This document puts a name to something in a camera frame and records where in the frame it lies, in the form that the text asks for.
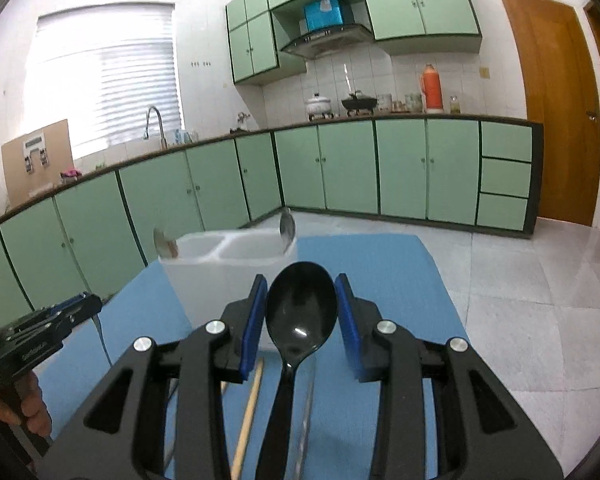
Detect green wall cabinets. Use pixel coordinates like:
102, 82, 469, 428
225, 0, 483, 86

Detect green base cabinets with countertop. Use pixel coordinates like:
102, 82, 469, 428
0, 114, 545, 341

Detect white two-compartment utensil holder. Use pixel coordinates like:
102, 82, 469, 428
159, 229, 299, 354

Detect black plastic spoon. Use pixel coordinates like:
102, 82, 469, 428
255, 261, 340, 480

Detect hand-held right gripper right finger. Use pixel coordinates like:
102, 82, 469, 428
334, 273, 565, 480

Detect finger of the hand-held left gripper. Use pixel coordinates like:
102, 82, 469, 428
30, 293, 104, 346
10, 294, 90, 333

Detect blue box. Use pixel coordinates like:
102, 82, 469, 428
302, 0, 345, 32

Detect person's left hand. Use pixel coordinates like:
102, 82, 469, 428
0, 374, 54, 438

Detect curved metal faucet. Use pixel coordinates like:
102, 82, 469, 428
144, 106, 168, 150

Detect metal spoon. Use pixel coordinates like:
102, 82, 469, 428
152, 227, 179, 260
278, 208, 297, 253

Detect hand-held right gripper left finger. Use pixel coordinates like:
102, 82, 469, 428
52, 274, 270, 480

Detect metal range hood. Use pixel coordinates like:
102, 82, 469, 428
279, 22, 373, 61

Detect white window blinds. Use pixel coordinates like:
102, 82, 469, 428
27, 2, 183, 161

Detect orange thermos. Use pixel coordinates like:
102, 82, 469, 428
420, 64, 445, 113

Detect brown cardboard box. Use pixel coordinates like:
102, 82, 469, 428
1, 119, 76, 208

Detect blue table mat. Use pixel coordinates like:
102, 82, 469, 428
30, 234, 473, 480

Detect white cooking pot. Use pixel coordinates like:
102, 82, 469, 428
305, 91, 335, 121

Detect black wok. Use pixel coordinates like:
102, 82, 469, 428
341, 90, 380, 117

